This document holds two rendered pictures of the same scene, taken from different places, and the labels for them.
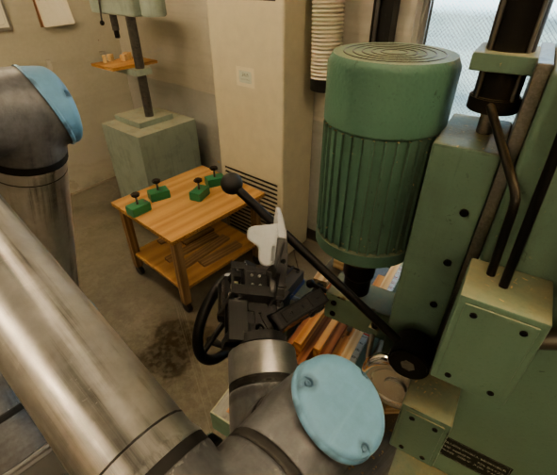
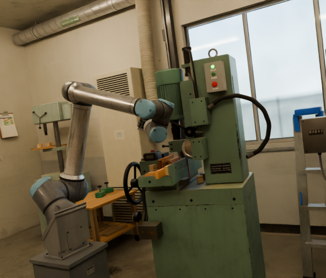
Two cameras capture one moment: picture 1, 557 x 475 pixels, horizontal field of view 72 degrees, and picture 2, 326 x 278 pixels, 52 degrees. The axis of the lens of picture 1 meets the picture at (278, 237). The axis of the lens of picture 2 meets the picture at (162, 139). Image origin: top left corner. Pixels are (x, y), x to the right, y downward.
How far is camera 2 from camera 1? 1.59 m
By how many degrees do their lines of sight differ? 33
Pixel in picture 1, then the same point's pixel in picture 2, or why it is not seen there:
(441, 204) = (185, 94)
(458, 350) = (193, 113)
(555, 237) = (203, 87)
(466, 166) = (187, 84)
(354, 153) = (164, 89)
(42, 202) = (86, 115)
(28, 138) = not seen: hidden behind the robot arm
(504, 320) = (197, 100)
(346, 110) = (160, 80)
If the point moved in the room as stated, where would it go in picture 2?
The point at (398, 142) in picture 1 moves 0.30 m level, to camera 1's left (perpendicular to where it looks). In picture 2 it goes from (172, 84) to (122, 89)
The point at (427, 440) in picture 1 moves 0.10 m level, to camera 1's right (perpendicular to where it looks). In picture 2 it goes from (199, 148) to (216, 145)
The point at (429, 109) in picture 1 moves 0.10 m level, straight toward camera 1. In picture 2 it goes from (176, 76) to (174, 74)
